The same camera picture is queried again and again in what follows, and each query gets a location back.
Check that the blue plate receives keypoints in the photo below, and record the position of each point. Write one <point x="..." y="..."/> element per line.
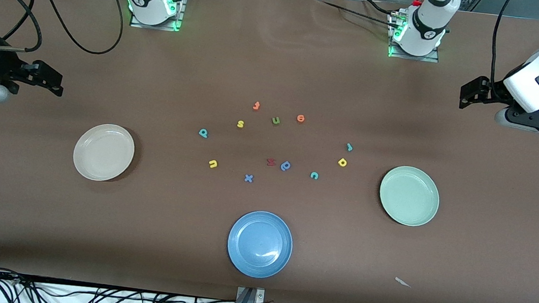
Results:
<point x="259" y="244"/>

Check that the green plate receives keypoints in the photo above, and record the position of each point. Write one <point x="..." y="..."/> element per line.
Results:
<point x="408" y="197"/>

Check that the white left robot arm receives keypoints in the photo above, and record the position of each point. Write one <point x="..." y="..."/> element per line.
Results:
<point x="427" y="23"/>

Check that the yellow letter d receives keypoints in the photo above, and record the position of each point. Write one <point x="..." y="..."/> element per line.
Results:
<point x="342" y="162"/>

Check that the teal letter p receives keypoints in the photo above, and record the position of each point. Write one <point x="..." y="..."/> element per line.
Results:
<point x="203" y="133"/>

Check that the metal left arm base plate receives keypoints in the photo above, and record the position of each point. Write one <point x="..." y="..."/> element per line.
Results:
<point x="414" y="58"/>

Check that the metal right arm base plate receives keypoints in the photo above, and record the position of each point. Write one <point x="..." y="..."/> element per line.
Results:
<point x="181" y="9"/>

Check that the teal letter c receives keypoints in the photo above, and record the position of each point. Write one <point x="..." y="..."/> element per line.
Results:
<point x="314" y="175"/>

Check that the blue letter p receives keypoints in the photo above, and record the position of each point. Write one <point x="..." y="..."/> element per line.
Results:
<point x="286" y="165"/>

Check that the green letter u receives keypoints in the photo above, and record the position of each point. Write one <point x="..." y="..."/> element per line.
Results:
<point x="276" y="120"/>

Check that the orange letter t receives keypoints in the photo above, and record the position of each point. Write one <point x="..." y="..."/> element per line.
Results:
<point x="256" y="105"/>

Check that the teal letter y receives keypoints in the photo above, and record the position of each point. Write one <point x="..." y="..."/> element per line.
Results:
<point x="349" y="147"/>

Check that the yellow letter u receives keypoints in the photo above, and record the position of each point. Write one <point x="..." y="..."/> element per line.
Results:
<point x="213" y="164"/>

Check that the white paper scrap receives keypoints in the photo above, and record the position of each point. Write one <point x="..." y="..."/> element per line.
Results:
<point x="402" y="281"/>

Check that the blue letter x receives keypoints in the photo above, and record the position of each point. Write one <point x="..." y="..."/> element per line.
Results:
<point x="248" y="178"/>

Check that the red letter m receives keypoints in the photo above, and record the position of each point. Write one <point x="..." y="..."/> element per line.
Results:
<point x="271" y="162"/>

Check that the brown table cover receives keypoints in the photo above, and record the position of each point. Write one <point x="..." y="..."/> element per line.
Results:
<point x="336" y="78"/>

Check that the orange letter o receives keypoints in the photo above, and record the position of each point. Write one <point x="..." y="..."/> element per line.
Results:
<point x="301" y="118"/>

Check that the beige plate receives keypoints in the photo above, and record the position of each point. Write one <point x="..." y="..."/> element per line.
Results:
<point x="103" y="152"/>

